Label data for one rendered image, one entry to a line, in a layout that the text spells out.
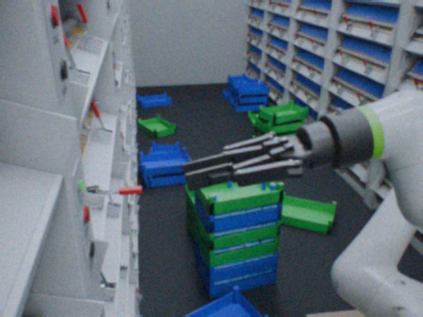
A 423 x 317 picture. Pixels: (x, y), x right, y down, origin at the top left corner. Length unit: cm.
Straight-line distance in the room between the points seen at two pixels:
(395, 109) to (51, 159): 52
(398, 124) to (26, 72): 53
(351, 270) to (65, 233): 79
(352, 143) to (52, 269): 46
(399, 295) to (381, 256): 10
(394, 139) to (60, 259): 51
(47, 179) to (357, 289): 83
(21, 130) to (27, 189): 5
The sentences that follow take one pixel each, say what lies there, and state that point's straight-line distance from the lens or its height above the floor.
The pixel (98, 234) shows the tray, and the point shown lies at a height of 88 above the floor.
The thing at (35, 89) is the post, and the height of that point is 113.
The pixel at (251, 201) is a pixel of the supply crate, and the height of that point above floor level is 43.
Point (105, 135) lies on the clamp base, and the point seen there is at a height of 89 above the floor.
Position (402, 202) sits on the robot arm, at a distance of 71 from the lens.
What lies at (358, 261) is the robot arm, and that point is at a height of 58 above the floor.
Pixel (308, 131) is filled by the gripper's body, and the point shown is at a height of 98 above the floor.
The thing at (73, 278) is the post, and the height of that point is 95.
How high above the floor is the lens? 121
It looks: 25 degrees down
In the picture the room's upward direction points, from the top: straight up
